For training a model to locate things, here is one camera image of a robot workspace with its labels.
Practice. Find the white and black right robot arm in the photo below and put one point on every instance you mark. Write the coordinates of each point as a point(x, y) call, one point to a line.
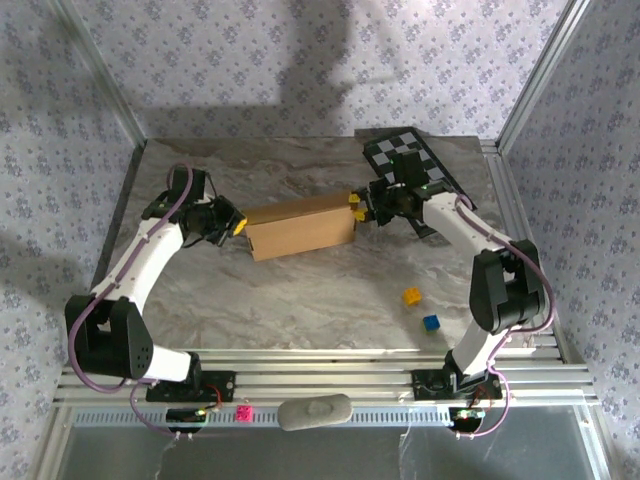
point(450, 215)

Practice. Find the yellow toy brick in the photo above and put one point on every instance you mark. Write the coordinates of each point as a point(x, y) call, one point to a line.
point(412, 295)

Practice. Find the grey metal sheet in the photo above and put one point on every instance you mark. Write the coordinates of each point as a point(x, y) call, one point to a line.
point(300, 455)

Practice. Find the pink toy brick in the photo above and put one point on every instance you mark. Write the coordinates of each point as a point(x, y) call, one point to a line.
point(244, 414)

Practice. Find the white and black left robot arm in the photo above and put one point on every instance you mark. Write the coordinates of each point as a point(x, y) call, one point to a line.
point(145, 255)

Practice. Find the black and grey chessboard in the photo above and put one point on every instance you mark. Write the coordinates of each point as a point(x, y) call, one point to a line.
point(380, 150)

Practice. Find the brown cardboard paper box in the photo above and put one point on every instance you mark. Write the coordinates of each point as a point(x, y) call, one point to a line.
point(300, 230)

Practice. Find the aluminium side rail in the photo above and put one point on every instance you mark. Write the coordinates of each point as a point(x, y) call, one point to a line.
point(550, 345)

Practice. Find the aluminium mounting rails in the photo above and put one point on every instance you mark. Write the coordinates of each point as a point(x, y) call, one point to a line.
point(325, 375)

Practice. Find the grey oval stone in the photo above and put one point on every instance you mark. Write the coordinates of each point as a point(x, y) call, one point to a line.
point(315, 412)

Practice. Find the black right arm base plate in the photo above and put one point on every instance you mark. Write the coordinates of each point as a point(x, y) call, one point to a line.
point(425, 385)

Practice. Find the blue toy brick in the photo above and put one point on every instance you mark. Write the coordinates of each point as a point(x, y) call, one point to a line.
point(431, 323)

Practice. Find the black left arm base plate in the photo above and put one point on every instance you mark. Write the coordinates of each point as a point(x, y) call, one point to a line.
point(220, 385)

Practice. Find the aluminium frame post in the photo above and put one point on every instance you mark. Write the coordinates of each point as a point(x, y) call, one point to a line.
point(102, 70)
point(542, 70)

